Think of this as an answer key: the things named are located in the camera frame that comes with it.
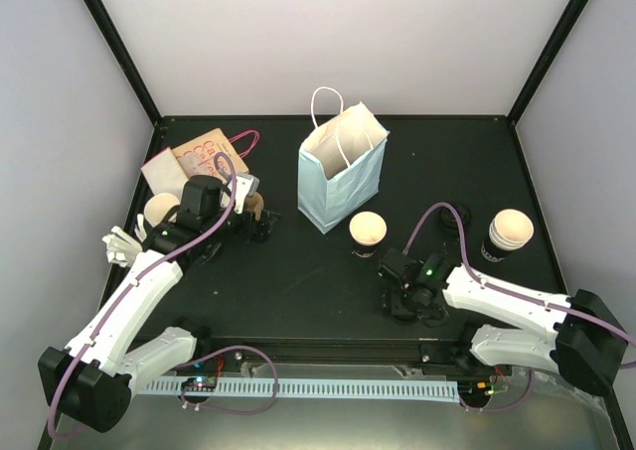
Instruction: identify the single paper coffee cup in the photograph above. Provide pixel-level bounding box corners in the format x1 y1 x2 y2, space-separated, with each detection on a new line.
349 212 388 258

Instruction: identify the light blue paper bag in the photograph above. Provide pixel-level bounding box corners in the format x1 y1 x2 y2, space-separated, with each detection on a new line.
297 86 390 234

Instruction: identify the black coffee lid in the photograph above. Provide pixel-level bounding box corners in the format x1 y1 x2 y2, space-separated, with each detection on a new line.
438 203 472 236
391 312 421 326
419 302 449 328

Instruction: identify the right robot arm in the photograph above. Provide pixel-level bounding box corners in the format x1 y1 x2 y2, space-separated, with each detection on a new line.
378 248 627 396

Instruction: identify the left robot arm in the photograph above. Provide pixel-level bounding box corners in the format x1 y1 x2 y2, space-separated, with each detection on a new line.
38 173 272 437

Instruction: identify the white pink-edged napkin pack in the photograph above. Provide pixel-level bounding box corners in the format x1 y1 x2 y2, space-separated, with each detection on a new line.
141 148 188 199

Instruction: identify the brown Cakes paper bag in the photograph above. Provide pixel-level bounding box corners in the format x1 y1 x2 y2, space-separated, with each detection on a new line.
172 128 260 178

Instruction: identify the left paper cup stack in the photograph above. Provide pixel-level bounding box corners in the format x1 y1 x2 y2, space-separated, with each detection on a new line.
143 193 180 226

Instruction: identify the paper cup stack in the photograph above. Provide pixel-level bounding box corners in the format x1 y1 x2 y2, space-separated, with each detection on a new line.
143 193 180 226
481 209 535 263

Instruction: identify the right paper cup stack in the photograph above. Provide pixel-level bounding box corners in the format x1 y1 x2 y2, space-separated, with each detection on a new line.
481 209 535 263

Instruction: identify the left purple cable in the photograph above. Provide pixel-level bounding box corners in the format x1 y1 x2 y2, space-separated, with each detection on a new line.
46 152 238 442

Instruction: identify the purple cable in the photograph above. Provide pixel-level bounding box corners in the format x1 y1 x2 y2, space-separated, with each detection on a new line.
46 152 238 442
401 202 636 347

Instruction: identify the light blue slotted cable duct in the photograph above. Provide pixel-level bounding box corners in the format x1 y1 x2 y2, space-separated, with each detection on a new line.
140 375 459 403

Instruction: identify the black left frame post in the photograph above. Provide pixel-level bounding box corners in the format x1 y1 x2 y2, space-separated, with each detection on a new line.
67 0 164 126

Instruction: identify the black frame post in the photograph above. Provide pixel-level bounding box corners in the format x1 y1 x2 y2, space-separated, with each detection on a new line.
67 0 164 126
507 0 589 127

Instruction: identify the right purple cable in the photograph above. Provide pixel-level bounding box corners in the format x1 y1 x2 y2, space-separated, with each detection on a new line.
401 202 636 347

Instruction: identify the black right frame post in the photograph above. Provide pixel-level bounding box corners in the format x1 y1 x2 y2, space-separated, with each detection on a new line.
507 0 589 127

